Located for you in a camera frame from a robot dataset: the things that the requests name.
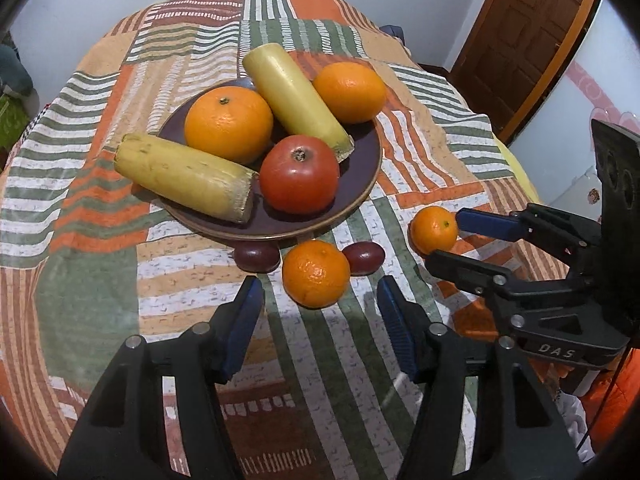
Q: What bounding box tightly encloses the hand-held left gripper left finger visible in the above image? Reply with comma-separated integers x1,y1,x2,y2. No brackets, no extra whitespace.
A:
57,276,265,480

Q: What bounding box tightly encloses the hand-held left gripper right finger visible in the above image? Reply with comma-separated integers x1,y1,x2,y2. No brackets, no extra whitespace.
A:
377,276,584,480

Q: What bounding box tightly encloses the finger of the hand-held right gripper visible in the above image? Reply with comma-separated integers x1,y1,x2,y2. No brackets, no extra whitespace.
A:
456,203,603,262
425,250,568,333

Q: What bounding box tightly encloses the small tangerine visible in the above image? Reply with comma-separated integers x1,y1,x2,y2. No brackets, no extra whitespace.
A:
281,240,351,309
410,206,459,256

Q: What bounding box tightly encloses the purple plate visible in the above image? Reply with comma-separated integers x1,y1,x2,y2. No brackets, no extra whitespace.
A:
156,77,383,241

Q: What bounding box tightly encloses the yellow sugarcane piece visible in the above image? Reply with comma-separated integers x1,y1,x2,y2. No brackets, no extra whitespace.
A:
113,133,260,224
242,43,355,163

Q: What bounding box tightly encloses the red tomato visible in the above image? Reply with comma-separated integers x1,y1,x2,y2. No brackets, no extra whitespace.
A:
259,135,341,214

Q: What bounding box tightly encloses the large orange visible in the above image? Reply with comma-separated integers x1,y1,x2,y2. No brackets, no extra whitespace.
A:
312,61,388,125
184,86,274,165

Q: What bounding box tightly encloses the yellow cloth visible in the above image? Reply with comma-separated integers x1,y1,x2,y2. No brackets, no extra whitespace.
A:
492,135,540,203

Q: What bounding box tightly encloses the dark red jujube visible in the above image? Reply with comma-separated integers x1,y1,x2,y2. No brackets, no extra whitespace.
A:
342,241,385,277
233,241,280,274

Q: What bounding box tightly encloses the white heart-print sliding door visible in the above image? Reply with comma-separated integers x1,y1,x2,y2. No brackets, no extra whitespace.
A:
505,0,640,221

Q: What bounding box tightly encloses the orange cloth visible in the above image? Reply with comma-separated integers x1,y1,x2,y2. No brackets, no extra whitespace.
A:
575,355,640,463

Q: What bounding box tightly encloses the striped patchwork blanket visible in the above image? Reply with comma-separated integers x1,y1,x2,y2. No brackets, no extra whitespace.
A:
0,0,546,480

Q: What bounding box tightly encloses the brown wooden door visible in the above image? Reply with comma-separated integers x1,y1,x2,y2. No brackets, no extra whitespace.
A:
450,0,601,143

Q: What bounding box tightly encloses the blue chair back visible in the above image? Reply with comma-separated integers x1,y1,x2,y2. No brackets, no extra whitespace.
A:
378,24,408,46

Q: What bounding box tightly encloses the grey plush toy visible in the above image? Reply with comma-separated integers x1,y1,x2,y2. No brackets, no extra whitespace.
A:
0,45,33,97

